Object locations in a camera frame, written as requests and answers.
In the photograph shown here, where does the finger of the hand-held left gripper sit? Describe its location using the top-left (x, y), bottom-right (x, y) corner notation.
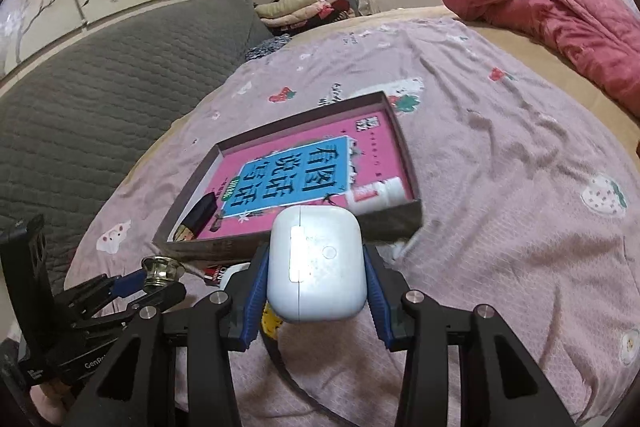
top-left (75, 283), bottom-right (187, 333)
top-left (62, 274), bottom-right (151, 314)

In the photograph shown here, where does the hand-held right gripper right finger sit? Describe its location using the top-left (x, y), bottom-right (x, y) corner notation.
top-left (362, 244), bottom-right (576, 427)

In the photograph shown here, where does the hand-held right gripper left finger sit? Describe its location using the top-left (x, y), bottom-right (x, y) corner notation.
top-left (75, 243), bottom-right (273, 427)

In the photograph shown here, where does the black yellow wristwatch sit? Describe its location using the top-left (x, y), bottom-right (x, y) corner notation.
top-left (259, 302), bottom-right (331, 413)

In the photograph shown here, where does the white plastic lid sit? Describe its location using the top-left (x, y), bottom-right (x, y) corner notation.
top-left (220, 263), bottom-right (252, 293)

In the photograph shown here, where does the dark cardboard box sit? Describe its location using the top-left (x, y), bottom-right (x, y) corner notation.
top-left (152, 91), bottom-right (422, 264)

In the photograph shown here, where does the white earbuds case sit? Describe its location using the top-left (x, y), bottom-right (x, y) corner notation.
top-left (266, 205), bottom-right (369, 323)

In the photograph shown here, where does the black gold-tipped case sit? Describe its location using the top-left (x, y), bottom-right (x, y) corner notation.
top-left (174, 193), bottom-right (218, 242)

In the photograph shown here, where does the small white bottle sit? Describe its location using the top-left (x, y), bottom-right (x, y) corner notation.
top-left (346, 177), bottom-right (405, 215)

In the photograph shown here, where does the person's left hand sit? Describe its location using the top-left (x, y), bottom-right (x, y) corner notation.
top-left (30, 384), bottom-right (76, 423)

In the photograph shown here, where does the purple printed bedsheet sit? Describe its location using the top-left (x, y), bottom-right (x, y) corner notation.
top-left (65, 17), bottom-right (640, 427)

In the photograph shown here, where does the pink book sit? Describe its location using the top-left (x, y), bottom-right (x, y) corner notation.
top-left (170, 104), bottom-right (416, 240)

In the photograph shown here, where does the grey quilted headboard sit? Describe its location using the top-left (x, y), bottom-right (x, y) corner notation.
top-left (0, 0), bottom-right (273, 288)

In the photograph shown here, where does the dark patterned cloth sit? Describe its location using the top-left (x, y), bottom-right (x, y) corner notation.
top-left (245, 34), bottom-right (291, 60)

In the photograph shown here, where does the pile of folded clothes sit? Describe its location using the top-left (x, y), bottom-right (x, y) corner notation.
top-left (254, 0), bottom-right (361, 30)

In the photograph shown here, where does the pink quilt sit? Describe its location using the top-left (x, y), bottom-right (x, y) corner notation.
top-left (434, 0), bottom-right (640, 118)

